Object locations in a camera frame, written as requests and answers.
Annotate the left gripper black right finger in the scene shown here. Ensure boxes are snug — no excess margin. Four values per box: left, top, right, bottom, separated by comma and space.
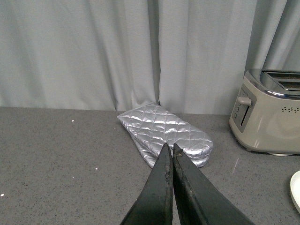
173, 144, 253, 225

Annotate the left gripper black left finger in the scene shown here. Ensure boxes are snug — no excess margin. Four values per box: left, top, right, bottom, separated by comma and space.
121, 143, 173, 225

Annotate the beige two-slot toaster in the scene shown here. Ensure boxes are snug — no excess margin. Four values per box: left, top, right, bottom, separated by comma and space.
229, 69, 300, 156

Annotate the upper silver quilted oven mitt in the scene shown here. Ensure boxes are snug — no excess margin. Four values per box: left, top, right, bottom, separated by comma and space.
118, 103, 213, 160

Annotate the white plate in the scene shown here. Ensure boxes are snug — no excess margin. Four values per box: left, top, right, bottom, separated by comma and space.
290, 171, 300, 213

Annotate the grey curtain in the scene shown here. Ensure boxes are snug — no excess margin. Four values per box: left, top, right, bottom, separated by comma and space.
0, 0, 300, 114

